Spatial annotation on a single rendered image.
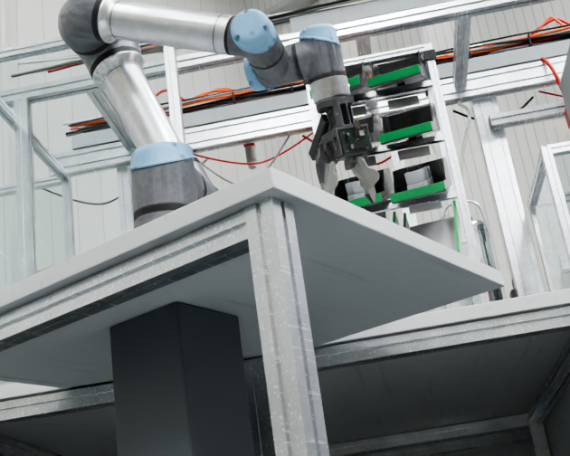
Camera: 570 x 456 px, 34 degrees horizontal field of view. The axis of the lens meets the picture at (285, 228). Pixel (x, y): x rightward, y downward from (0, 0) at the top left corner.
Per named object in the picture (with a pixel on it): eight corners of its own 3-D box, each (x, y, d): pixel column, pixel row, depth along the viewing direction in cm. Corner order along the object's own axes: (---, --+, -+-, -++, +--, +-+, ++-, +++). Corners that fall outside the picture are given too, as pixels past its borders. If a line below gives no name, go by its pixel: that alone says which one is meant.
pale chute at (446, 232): (464, 268, 207) (459, 251, 206) (407, 281, 211) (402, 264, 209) (459, 215, 232) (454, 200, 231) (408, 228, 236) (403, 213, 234)
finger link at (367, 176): (384, 198, 180) (359, 157, 180) (369, 204, 186) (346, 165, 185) (395, 191, 181) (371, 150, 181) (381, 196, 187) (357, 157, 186)
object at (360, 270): (273, 186, 115) (270, 166, 116) (-133, 365, 162) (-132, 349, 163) (505, 286, 169) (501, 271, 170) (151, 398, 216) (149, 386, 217)
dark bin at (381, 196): (383, 203, 218) (375, 172, 217) (329, 215, 221) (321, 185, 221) (396, 194, 245) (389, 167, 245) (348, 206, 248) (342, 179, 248)
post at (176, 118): (205, 353, 235) (171, 23, 272) (194, 355, 235) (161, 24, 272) (208, 356, 237) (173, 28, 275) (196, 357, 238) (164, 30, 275)
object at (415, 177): (427, 194, 218) (420, 165, 218) (409, 198, 219) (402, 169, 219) (431, 191, 226) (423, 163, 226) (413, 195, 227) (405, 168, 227)
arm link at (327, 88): (303, 89, 185) (339, 84, 189) (308, 110, 185) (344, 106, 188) (319, 77, 179) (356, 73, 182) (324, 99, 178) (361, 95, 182)
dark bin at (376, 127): (371, 142, 224) (364, 112, 223) (319, 156, 227) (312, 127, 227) (385, 140, 251) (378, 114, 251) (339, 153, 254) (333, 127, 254)
